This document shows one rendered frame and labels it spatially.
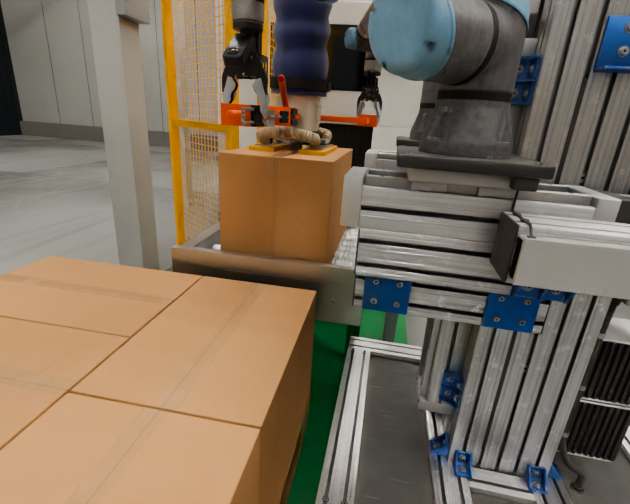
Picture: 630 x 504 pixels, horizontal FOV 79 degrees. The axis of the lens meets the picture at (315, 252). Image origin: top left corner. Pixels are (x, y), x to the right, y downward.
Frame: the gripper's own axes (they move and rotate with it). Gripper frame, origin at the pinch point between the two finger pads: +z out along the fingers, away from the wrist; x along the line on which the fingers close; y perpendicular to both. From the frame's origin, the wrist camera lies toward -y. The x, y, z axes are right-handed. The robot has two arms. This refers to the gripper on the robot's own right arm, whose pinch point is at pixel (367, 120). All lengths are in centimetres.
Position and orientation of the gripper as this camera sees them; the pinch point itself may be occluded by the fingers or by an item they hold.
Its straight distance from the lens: 185.9
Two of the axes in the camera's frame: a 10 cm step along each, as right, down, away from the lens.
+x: 9.8, 1.2, -1.6
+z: -0.6, 9.4, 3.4
